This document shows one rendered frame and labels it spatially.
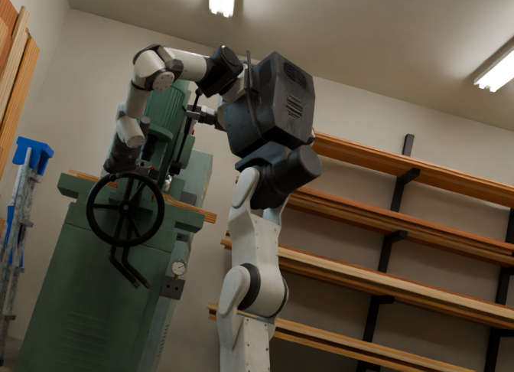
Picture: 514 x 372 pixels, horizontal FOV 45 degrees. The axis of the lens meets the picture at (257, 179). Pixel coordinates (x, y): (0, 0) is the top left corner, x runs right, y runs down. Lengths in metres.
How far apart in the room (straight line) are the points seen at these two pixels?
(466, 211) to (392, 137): 0.87
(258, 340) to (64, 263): 0.94
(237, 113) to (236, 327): 0.73
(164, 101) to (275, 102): 0.79
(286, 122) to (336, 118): 3.26
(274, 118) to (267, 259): 0.46
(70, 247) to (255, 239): 0.87
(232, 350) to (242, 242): 0.34
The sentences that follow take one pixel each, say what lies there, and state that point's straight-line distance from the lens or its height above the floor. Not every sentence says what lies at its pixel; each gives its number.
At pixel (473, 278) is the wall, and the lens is 5.39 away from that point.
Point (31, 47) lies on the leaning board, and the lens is 4.73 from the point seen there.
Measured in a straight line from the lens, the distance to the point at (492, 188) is 5.08.
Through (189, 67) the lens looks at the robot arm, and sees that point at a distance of 2.00.
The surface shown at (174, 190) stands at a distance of 2.86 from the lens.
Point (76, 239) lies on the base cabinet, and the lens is 2.51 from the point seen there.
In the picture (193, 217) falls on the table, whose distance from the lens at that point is 2.53.
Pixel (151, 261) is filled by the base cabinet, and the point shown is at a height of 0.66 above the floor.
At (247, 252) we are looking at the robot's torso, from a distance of 1.93.
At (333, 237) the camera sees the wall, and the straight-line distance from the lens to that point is 5.06.
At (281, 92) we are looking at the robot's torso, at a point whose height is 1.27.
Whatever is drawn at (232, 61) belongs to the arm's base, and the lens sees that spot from 2.11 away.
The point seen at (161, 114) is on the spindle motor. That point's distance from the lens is 2.70.
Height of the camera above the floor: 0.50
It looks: 14 degrees up
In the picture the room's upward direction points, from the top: 15 degrees clockwise
